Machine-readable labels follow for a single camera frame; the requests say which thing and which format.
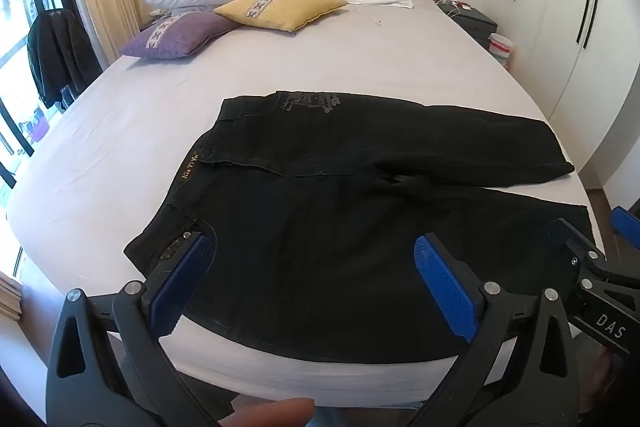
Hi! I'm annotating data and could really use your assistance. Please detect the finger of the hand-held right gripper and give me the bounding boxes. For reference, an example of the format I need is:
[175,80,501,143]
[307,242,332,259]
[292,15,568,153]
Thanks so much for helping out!
[546,217,640,295]
[612,206,640,253]

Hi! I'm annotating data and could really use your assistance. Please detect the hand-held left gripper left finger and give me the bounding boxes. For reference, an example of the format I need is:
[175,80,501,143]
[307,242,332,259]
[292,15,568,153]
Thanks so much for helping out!
[45,231,236,427]

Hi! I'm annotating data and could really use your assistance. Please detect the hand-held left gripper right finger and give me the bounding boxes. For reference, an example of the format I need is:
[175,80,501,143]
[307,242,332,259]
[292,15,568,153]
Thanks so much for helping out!
[400,233,598,427]

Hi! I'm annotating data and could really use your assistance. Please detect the black pants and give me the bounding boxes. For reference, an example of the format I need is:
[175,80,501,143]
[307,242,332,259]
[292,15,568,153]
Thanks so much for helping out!
[124,91,598,365]

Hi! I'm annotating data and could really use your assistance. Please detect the person's left hand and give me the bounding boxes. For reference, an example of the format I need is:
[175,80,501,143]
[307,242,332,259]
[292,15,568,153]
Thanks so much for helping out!
[220,398,316,427]

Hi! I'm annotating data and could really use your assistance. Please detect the striped round container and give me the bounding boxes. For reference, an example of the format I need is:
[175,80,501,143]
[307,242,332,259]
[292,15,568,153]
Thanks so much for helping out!
[487,33,514,72]

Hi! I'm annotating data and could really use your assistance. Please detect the white wardrobe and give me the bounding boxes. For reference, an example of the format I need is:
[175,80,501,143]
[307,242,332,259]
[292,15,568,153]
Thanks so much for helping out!
[492,0,640,188]

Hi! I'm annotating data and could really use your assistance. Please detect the dark grey nightstand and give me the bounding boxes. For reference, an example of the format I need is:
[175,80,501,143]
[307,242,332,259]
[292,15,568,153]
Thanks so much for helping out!
[436,2,499,50]

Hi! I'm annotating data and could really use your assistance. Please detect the bed with white sheet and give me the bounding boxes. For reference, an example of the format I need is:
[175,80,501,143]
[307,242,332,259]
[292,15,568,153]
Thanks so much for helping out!
[5,0,608,408]

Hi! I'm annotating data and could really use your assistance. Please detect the purple cushion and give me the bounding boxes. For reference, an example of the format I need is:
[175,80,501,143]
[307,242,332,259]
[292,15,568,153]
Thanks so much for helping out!
[120,12,241,59]

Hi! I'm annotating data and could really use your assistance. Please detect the black jacket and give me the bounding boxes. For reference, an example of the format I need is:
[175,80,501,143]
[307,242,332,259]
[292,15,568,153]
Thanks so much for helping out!
[26,8,103,110]

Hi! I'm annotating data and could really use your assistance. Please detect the yellow cushion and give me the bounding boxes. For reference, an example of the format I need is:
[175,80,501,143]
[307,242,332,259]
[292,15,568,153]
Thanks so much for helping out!
[213,0,349,32]

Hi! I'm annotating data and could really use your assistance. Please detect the window with black frame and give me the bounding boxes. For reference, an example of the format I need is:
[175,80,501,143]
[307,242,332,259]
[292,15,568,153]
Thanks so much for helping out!
[0,0,76,258]

